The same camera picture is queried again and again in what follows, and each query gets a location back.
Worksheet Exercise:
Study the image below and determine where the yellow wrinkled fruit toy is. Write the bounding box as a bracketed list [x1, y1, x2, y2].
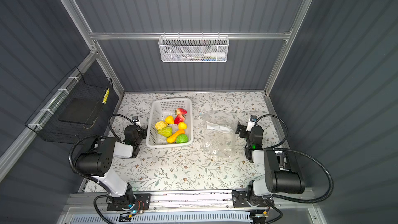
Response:
[155, 121, 169, 130]

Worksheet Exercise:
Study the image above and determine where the green pear toy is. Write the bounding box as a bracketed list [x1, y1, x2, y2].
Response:
[158, 127, 173, 138]

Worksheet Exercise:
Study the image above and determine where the clear zip top bag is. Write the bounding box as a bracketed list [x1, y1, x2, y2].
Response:
[200, 111, 238, 158]

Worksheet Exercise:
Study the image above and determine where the white plastic basket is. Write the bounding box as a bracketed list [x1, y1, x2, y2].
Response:
[146, 98, 194, 149]

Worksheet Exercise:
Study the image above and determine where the yellow lemon toy small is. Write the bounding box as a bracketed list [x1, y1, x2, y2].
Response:
[165, 116, 174, 124]

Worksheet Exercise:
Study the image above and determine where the yellow round fruit toy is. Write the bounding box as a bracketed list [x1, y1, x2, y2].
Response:
[178, 122, 187, 130]

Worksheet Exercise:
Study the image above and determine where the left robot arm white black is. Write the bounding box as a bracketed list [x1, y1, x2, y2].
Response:
[68, 124, 147, 202]

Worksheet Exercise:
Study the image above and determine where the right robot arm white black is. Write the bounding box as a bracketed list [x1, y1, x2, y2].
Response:
[236, 123, 305, 199]

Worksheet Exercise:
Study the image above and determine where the orange carrot toy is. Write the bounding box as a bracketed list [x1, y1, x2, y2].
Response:
[166, 129, 185, 144]

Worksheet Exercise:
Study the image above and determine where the green lime toy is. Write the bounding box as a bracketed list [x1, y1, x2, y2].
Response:
[176, 134, 189, 144]

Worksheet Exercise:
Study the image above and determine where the red strawberry toy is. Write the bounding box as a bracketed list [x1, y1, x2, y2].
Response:
[174, 114, 186, 124]

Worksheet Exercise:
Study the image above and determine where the yellow marker pen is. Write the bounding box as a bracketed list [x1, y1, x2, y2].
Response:
[102, 88, 110, 105]

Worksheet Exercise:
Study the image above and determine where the black pad in basket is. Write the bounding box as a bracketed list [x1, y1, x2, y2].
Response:
[58, 98, 103, 125]

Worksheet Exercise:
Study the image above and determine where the white tube in basket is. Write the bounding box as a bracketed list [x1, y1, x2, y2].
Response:
[204, 52, 227, 59]

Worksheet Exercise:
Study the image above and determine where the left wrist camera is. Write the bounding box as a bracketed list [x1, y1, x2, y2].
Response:
[131, 116, 141, 125]

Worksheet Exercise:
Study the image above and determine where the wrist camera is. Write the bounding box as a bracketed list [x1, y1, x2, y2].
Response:
[131, 116, 141, 125]
[246, 115, 258, 132]

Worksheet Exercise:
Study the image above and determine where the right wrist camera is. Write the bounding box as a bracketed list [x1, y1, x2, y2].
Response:
[246, 115, 258, 132]

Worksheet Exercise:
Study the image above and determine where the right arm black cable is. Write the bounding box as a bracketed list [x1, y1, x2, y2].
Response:
[256, 114, 334, 224]

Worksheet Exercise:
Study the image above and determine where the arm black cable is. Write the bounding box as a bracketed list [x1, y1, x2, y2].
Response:
[68, 113, 145, 224]
[256, 114, 334, 224]

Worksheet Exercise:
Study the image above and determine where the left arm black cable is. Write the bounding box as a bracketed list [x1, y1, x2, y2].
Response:
[68, 113, 145, 224]

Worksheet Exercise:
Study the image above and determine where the black wire wall basket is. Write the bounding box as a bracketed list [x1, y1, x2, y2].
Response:
[25, 67, 114, 144]

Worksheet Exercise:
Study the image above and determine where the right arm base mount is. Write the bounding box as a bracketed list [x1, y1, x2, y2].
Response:
[231, 190, 274, 208]

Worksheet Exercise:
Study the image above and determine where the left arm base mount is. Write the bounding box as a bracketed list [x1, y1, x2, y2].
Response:
[106, 194, 151, 211]

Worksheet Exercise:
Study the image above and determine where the aluminium front rail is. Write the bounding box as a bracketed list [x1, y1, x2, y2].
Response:
[66, 189, 316, 214]

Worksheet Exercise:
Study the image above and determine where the white wire wall basket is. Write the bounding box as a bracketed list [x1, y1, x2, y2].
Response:
[158, 36, 230, 63]

